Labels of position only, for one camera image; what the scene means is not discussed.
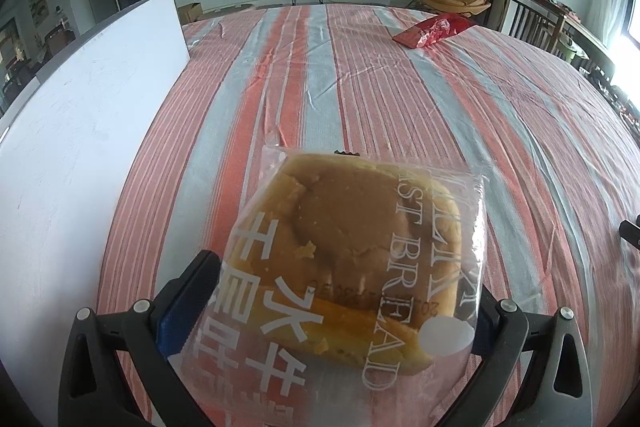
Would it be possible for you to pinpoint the cardboard box on floor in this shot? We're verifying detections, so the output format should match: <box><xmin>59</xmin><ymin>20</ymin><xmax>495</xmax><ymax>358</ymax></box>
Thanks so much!
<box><xmin>177</xmin><ymin>2</ymin><xmax>203</xmax><ymax>25</ymax></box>

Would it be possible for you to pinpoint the white cardboard box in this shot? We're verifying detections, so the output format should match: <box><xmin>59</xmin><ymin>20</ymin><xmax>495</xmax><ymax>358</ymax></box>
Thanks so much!
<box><xmin>1</xmin><ymin>0</ymin><xmax>189</xmax><ymax>426</ymax></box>

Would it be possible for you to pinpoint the bagged toast bread loaf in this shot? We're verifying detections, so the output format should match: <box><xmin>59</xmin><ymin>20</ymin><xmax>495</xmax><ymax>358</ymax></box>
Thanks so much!
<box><xmin>179</xmin><ymin>146</ymin><xmax>486</xmax><ymax>426</ymax></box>

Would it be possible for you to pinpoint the striped red grey tablecloth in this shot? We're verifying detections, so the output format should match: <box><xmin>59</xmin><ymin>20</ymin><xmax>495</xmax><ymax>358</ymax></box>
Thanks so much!
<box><xmin>98</xmin><ymin>4</ymin><xmax>639</xmax><ymax>426</ymax></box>

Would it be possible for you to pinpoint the dark wooden dining chair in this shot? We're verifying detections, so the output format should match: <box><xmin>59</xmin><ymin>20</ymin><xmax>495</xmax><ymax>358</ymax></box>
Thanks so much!
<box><xmin>499</xmin><ymin>0</ymin><xmax>567</xmax><ymax>54</ymax></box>

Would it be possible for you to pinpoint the red snack bag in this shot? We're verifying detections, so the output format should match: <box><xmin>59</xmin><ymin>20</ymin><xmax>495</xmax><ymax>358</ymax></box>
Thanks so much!
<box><xmin>393</xmin><ymin>13</ymin><xmax>475</xmax><ymax>49</ymax></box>

